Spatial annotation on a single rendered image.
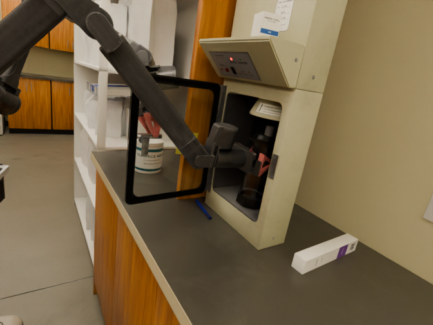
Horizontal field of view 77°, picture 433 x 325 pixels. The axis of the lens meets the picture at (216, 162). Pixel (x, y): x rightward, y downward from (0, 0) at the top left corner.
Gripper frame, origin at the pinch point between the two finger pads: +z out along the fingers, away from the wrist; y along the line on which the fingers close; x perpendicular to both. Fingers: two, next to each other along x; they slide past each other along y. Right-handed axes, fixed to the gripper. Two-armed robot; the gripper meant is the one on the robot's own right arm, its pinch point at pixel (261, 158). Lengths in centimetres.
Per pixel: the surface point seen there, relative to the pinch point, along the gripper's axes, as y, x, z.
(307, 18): -12.0, -38.9, -10.0
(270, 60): -11.1, -27.8, -17.2
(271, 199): -14.1, 7.3, -6.6
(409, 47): -16, -43, 33
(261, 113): -1.6, -14.5, -6.7
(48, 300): 90, 122, -50
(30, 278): 113, 123, -59
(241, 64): 0.9, -26.5, -16.0
